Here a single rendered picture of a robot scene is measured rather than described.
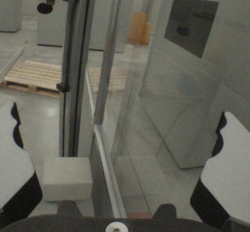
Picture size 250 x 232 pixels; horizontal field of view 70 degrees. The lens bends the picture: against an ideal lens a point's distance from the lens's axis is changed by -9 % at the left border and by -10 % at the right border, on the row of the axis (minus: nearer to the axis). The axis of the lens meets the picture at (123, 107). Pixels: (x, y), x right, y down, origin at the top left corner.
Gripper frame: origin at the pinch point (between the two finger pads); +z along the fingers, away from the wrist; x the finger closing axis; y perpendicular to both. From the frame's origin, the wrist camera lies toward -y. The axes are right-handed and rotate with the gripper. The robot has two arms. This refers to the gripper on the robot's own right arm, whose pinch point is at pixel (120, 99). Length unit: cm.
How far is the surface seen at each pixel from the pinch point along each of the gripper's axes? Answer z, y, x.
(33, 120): 187, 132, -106
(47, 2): 48, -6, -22
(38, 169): 42, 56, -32
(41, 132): 167, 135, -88
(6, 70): 23.5, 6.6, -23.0
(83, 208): 27, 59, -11
